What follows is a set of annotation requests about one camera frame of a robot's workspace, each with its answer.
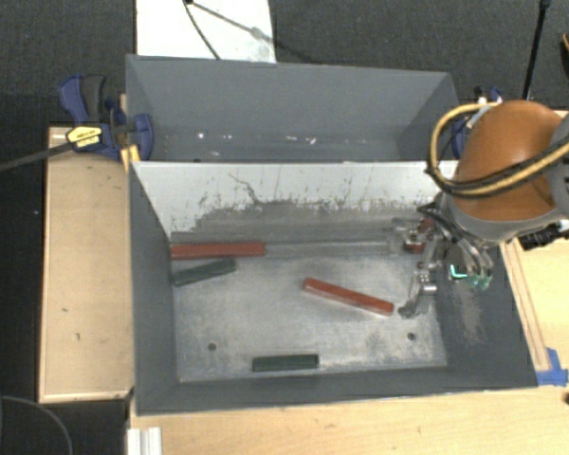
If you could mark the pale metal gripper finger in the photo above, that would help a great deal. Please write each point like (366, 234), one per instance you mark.
(415, 237)
(426, 286)

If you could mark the red-brown flat block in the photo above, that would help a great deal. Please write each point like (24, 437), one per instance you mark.
(348, 297)
(218, 250)

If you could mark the grey metal bin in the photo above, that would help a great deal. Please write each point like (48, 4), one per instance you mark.
(289, 301)

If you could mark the dark green flat block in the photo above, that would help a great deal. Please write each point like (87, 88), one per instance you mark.
(204, 272)
(284, 363)

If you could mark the black cylinder on white bracket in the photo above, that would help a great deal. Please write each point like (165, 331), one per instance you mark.
(540, 239)

